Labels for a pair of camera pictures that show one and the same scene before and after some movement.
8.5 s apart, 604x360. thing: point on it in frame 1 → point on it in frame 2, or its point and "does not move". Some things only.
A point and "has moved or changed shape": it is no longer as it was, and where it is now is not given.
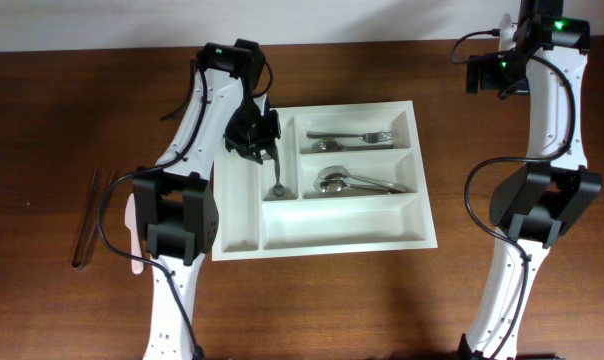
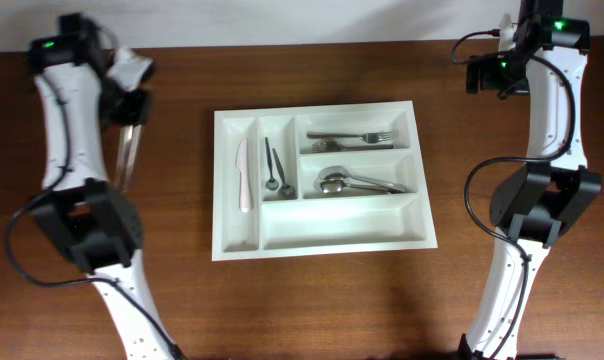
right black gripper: [489, 77] does not move
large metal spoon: [334, 185] does not move
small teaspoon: [278, 187] has moved or changed shape
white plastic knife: [130, 218] has moved or changed shape
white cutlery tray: [343, 178] does not move
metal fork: [327, 146] does not move
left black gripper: [268, 138] → [138, 98]
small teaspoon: [277, 190] has moved or changed shape
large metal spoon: [341, 172] does not move
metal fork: [366, 137] does not move
